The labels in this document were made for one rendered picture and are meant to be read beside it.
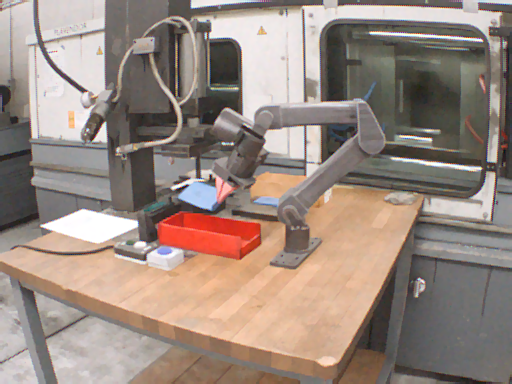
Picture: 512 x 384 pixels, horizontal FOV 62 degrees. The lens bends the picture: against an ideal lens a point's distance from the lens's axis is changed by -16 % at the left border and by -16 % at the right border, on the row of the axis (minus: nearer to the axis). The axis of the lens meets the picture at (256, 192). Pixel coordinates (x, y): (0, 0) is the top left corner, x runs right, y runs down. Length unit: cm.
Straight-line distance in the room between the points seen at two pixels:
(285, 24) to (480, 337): 155
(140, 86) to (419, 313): 140
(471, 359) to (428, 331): 25
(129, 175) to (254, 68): 77
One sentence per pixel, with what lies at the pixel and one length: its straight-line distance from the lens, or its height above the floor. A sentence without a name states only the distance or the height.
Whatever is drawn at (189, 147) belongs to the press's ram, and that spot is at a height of 114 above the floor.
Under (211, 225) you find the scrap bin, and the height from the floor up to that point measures 93.
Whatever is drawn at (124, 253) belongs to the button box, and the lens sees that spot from 126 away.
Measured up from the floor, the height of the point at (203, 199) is 102.
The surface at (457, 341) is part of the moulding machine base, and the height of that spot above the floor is 27.
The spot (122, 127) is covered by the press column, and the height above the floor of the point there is 118.
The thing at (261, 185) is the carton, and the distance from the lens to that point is 169.
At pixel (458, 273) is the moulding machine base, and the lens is 196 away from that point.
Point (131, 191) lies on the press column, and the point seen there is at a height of 97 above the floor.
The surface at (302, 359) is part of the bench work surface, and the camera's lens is 85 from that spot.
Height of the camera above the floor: 138
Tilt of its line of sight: 15 degrees down
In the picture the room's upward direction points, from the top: 1 degrees counter-clockwise
